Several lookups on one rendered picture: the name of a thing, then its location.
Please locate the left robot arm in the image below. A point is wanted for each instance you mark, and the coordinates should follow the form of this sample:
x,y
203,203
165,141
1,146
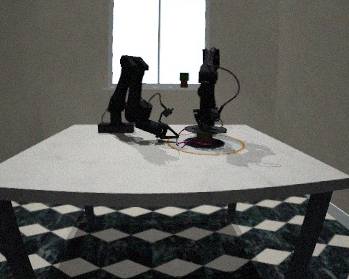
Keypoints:
x,y
206,74

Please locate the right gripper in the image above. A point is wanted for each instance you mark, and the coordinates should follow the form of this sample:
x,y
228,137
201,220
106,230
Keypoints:
x,y
156,129

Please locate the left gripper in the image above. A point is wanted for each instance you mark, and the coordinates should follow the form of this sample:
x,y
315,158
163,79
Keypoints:
x,y
203,112

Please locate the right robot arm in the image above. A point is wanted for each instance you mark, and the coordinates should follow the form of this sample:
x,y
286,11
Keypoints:
x,y
130,78

